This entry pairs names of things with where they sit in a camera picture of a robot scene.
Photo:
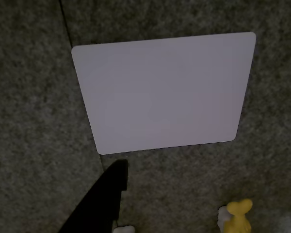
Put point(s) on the white rectangular card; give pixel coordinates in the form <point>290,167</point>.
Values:
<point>165,92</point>

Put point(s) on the grey felt mat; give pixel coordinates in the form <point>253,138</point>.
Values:
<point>269,157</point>
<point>26,97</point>

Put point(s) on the yellow egg sushi toy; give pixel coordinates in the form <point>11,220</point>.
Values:
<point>237,218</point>

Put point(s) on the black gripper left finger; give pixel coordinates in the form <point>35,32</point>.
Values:
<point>104,194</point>

